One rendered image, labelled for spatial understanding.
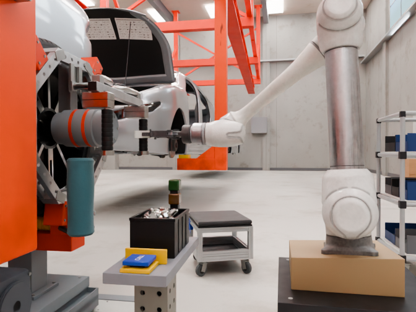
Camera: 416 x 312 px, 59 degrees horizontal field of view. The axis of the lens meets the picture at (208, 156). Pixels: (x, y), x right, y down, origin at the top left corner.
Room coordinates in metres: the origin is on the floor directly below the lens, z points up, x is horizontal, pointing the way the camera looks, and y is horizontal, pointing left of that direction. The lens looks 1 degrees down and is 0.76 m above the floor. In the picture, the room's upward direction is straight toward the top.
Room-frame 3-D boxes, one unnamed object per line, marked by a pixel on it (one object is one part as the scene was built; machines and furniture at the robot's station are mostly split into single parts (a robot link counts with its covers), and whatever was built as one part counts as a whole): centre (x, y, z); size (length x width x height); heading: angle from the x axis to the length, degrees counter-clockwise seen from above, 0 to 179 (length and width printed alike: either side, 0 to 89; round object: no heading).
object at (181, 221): (1.16, 0.15, 0.51); 0.20 x 0.14 x 0.13; 171
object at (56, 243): (1.38, 0.56, 0.48); 0.16 x 0.12 x 0.17; 81
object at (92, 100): (1.17, 0.35, 0.93); 0.09 x 0.05 x 0.05; 81
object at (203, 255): (2.42, -0.06, 0.17); 0.43 x 0.36 x 0.34; 11
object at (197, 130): (1.46, 0.04, 0.83); 0.09 x 0.06 x 0.09; 171
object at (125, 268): (0.96, 0.18, 0.45); 0.08 x 0.08 x 0.01; 81
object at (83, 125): (1.36, 0.46, 0.85); 0.21 x 0.14 x 0.14; 81
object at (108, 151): (1.17, 0.32, 0.83); 0.04 x 0.04 x 0.16
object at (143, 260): (0.96, 0.18, 0.47); 0.07 x 0.07 x 0.02; 81
